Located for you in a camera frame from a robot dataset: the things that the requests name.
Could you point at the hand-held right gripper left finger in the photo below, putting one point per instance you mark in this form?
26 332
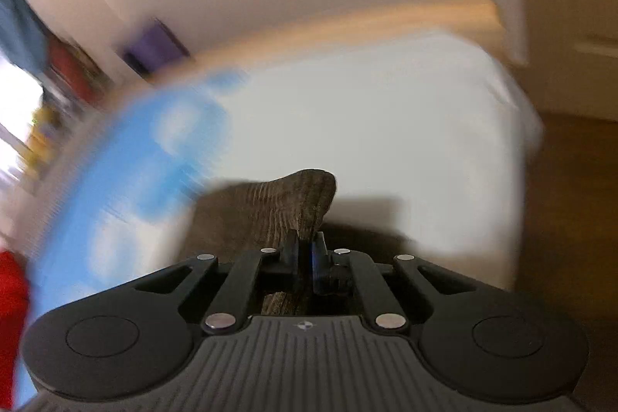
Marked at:
292 262

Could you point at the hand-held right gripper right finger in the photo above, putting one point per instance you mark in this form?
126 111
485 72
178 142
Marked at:
318 265

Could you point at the purple board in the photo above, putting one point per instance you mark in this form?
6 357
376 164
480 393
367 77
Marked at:
154 47

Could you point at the red folded quilt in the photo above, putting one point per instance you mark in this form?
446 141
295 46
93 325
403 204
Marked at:
12 306

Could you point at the red cushion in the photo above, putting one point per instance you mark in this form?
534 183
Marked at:
72 69

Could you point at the blue curtain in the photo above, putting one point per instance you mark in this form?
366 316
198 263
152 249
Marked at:
19 26

